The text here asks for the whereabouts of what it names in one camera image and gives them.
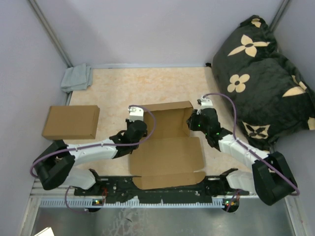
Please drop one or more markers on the white paper corner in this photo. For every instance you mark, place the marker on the white paper corner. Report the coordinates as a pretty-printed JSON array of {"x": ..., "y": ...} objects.
[{"x": 45, "y": 232}]

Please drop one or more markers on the grey folded cloth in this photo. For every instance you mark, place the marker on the grey folded cloth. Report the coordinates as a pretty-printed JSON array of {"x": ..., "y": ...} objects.
[{"x": 77, "y": 78}]

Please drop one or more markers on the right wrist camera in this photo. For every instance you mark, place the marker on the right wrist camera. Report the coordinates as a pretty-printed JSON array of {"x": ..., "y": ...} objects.
[{"x": 204, "y": 103}]

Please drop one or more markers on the aluminium frame rail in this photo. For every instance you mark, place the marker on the aluminium frame rail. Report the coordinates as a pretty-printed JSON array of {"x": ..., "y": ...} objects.
[{"x": 66, "y": 196}]

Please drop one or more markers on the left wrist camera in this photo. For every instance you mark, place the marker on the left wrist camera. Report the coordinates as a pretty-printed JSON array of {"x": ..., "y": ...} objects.
[{"x": 135, "y": 113}]

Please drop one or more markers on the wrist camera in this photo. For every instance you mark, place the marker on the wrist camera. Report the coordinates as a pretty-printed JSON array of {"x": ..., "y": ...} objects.
[
  {"x": 204, "y": 103},
  {"x": 135, "y": 113}
]

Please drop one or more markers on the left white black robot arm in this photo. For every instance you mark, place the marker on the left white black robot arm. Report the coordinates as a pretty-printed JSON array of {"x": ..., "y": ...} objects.
[{"x": 57, "y": 164}]

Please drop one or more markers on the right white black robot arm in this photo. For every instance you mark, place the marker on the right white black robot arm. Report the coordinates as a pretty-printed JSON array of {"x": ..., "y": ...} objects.
[{"x": 256, "y": 164}]

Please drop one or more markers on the small closed cardboard box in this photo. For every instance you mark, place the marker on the small closed cardboard box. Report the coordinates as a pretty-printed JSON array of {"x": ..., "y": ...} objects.
[{"x": 77, "y": 122}]

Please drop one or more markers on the black floral pillow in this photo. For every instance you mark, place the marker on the black floral pillow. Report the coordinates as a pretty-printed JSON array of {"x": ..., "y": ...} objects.
[{"x": 266, "y": 90}]

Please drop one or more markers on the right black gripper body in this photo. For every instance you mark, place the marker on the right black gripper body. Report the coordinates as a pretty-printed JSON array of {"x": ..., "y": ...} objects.
[{"x": 196, "y": 124}]

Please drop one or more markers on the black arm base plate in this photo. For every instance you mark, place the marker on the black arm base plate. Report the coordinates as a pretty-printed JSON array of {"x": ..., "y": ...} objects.
[{"x": 121, "y": 189}]

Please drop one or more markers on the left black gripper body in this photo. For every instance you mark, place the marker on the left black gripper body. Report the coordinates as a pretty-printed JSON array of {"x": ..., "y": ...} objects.
[{"x": 128, "y": 122}]

